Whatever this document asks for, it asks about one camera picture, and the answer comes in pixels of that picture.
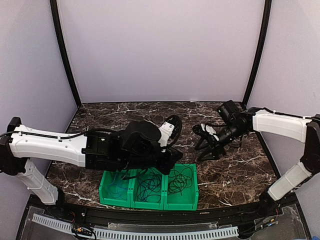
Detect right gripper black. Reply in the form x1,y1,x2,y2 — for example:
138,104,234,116
195,123,247,161

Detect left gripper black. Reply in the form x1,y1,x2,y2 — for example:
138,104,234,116
120,145,184,176

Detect dark blue cable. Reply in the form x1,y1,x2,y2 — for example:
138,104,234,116
136,168,163,203
137,172,162,202

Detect light blue cable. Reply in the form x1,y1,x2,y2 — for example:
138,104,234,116
107,172,130,201

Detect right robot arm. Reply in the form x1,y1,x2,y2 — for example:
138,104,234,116
192,100,320,217

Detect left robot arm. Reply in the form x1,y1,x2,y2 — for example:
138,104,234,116
0,115,183,218

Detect right green plastic bin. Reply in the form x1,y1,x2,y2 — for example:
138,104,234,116
163,163,199,211

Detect green plastic bin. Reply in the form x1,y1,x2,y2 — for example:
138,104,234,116
163,163,199,211
99,170,131,208
129,168,165,211

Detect middle green plastic bin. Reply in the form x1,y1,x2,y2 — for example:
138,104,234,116
129,168,165,211

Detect left green plastic bin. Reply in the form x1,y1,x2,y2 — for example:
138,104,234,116
99,170,131,208

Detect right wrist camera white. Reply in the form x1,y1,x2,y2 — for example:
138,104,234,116
192,123,217,138

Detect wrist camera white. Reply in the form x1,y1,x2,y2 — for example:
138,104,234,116
192,123,217,138
158,115,182,152

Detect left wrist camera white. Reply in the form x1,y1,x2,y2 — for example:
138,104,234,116
158,115,182,152

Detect black front rail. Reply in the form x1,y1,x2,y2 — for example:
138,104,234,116
29,193,298,226

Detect right black frame post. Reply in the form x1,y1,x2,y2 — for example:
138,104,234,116
241,0,272,108

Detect black frame post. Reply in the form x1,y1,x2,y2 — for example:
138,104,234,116
49,0,82,108
241,0,272,108

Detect left black frame post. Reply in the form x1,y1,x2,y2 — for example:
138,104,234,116
49,0,82,108

